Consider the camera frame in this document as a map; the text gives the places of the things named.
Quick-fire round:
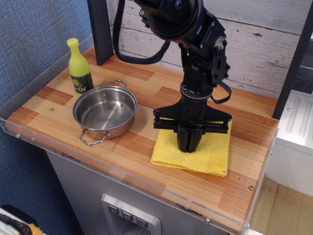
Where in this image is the black left frame post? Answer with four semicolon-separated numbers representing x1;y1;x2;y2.
87;0;114;66

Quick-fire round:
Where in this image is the black frame post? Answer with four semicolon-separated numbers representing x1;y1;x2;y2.
87;0;114;66
272;3;313;120

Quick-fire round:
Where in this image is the grey toy fridge cabinet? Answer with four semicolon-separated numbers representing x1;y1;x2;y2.
47;152;227;235

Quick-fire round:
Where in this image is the stainless steel pot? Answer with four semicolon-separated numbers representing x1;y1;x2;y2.
72;80;137;146

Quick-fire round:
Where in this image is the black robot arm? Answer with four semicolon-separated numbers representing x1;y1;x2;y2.
137;0;231;152

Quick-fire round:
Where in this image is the black and yellow object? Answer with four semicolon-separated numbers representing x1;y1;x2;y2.
0;205;44;235

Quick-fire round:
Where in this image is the yellow cloth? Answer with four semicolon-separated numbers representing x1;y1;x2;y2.
151;122;232;177

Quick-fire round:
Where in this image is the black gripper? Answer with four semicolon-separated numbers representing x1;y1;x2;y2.
153;96;232;153

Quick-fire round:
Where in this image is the black braided cable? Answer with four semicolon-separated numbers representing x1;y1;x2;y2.
112;0;232;104

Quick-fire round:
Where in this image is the clear acrylic table guard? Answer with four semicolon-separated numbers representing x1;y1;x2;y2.
6;48;278;235

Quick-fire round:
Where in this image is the white toy sink unit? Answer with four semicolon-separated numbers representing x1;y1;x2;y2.
266;90;313;196

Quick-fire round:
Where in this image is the yellow olive oil bottle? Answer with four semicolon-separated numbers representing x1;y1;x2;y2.
67;38;94;97

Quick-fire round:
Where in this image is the black right frame post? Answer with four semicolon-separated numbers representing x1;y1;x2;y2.
272;3;313;120

